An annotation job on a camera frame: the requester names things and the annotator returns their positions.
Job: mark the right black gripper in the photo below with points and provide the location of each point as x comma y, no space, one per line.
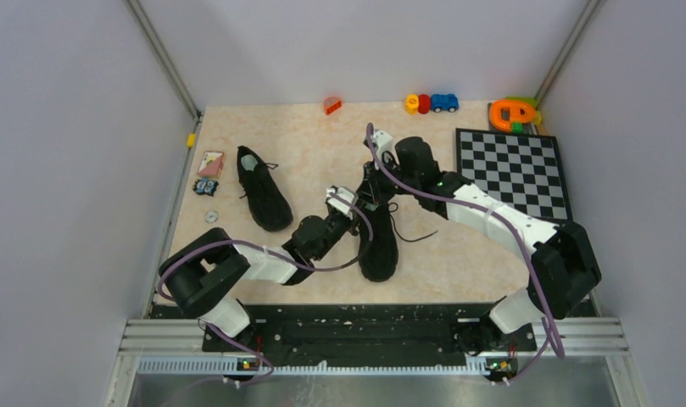
370,190

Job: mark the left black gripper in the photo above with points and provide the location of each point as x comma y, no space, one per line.
352,224

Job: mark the black shoe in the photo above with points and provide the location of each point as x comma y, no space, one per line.
268,207
378,251

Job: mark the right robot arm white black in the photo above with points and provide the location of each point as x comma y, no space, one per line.
561,265

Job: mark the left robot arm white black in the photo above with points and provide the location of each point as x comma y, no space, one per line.
200,277

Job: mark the orange toy brick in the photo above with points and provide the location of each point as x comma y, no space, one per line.
331,105

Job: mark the yellow toy cylinder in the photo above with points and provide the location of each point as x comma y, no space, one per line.
412,103

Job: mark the red toy cylinder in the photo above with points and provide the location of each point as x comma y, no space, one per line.
424,104

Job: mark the blue toy car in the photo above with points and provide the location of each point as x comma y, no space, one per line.
444,102

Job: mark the small round metal disc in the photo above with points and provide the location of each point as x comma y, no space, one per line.
211,217

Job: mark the small blue black toy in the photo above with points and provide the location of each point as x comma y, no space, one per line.
205,186

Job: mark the pink triangle card box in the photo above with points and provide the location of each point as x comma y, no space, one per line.
211,164

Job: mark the black white checkerboard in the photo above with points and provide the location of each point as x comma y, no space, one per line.
522,171

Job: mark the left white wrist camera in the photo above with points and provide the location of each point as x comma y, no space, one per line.
342,200

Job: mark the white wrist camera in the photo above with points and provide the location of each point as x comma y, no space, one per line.
342,200
382,145

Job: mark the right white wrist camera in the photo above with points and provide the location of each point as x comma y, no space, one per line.
382,145

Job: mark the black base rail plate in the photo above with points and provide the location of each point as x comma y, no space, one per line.
378,335

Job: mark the orange ring toy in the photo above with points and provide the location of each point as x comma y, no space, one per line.
511,116

